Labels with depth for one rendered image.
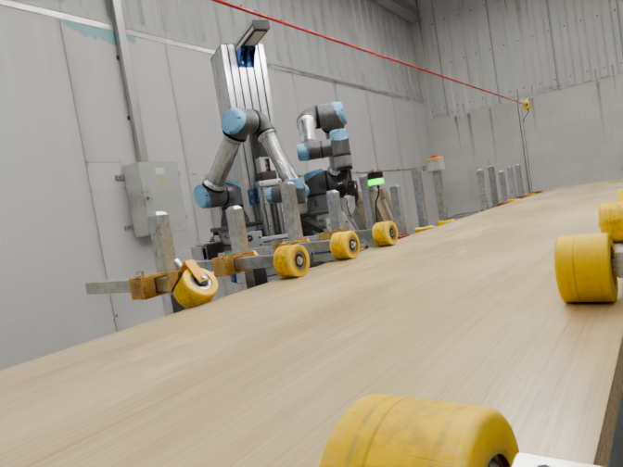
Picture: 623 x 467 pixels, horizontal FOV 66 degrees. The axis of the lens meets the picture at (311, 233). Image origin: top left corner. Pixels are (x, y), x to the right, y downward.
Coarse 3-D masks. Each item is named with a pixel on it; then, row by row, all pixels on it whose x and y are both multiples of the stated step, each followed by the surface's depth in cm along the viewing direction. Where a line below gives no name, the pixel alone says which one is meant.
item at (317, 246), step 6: (324, 240) 142; (264, 246) 158; (270, 246) 154; (306, 246) 145; (312, 246) 144; (318, 246) 143; (324, 246) 141; (228, 252) 166; (258, 252) 157; (264, 252) 156; (270, 252) 154
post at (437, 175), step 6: (438, 174) 252; (438, 180) 252; (438, 186) 253; (438, 192) 253; (438, 198) 254; (444, 198) 255; (438, 204) 254; (444, 204) 254; (438, 210) 255; (444, 210) 253; (444, 216) 253
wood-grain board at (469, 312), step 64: (576, 192) 295; (384, 256) 132; (448, 256) 112; (512, 256) 98; (192, 320) 85; (256, 320) 76; (320, 320) 70; (384, 320) 64; (448, 320) 59; (512, 320) 55; (576, 320) 51; (0, 384) 63; (64, 384) 58; (128, 384) 54; (192, 384) 50; (256, 384) 47; (320, 384) 44; (384, 384) 42; (448, 384) 40; (512, 384) 38; (576, 384) 36; (0, 448) 41; (64, 448) 39; (128, 448) 37; (192, 448) 36; (256, 448) 34; (320, 448) 33; (576, 448) 28
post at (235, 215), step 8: (232, 208) 132; (240, 208) 133; (232, 216) 132; (240, 216) 133; (232, 224) 133; (240, 224) 133; (232, 232) 133; (240, 232) 133; (232, 240) 133; (240, 240) 132; (232, 248) 134; (240, 248) 132; (248, 248) 135; (240, 272) 133; (248, 272) 134; (240, 280) 134; (248, 280) 133; (240, 288) 134; (248, 288) 133
